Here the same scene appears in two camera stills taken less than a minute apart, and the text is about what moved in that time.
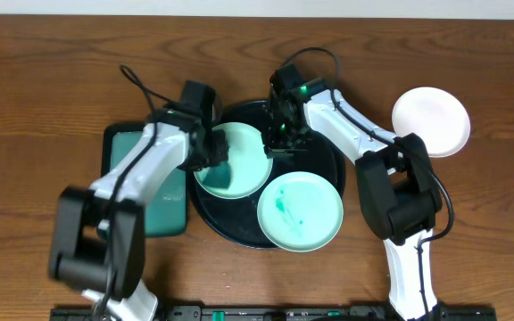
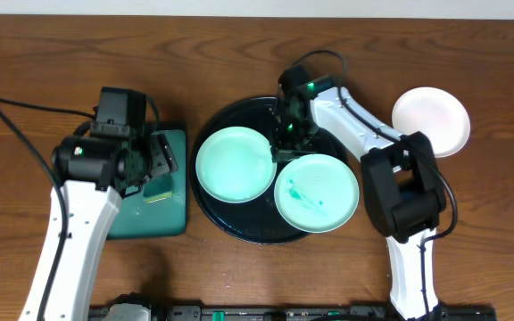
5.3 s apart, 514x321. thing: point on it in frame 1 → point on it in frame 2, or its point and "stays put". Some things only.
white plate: [435, 114] stays put
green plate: [251, 168] stays put
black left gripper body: [215, 152] → [153, 155]
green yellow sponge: [218, 176] → [157, 189]
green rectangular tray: [167, 211] stays put
